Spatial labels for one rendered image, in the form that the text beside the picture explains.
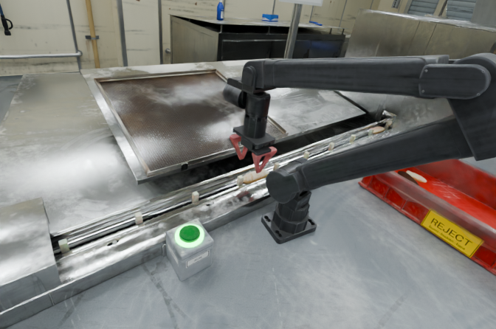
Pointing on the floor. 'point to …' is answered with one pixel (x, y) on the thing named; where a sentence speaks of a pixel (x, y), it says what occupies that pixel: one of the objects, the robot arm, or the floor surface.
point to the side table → (299, 277)
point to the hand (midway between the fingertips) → (249, 163)
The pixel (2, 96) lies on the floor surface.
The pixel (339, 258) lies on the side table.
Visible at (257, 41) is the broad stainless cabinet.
